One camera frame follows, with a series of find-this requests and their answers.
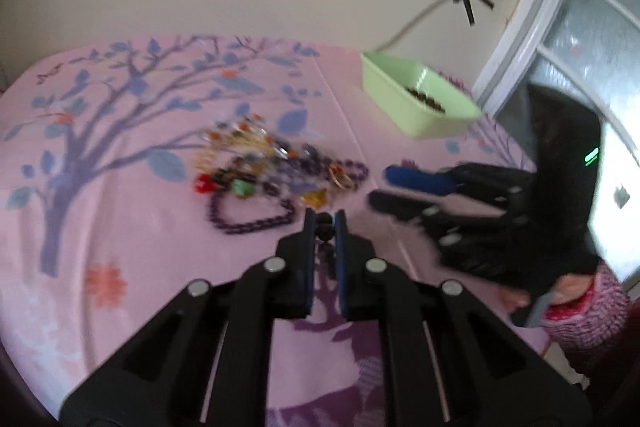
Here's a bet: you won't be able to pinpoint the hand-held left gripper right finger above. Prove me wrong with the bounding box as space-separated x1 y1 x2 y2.
334 209 594 427

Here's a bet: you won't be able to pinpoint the pink tree printed cloth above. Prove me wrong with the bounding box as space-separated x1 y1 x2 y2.
0 34 553 427

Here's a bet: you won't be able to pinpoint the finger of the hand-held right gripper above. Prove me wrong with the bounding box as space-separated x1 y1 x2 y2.
367 189 532 280
383 162 535 210

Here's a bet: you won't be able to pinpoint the purple bead necklace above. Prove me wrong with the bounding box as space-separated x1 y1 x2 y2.
207 159 372 237

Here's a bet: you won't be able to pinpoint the person's right hand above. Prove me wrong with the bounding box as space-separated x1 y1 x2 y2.
502 274 597 314

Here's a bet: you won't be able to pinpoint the green plastic container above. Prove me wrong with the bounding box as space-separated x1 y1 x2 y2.
360 51 484 139

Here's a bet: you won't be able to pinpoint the pile of colourful jewelry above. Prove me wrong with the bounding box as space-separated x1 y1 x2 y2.
192 113 372 237

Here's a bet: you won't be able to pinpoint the white cable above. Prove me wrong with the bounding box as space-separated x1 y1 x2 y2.
374 0 457 54

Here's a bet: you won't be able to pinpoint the dark bead bracelet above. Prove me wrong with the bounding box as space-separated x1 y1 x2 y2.
316 213 337 281

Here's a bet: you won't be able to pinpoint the white window frame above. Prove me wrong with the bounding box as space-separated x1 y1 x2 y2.
471 0 640 294

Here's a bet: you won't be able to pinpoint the dark beads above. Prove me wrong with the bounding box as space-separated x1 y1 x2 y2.
404 85 449 114

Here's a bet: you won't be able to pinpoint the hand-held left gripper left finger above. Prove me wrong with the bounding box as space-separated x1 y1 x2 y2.
59 209 318 427

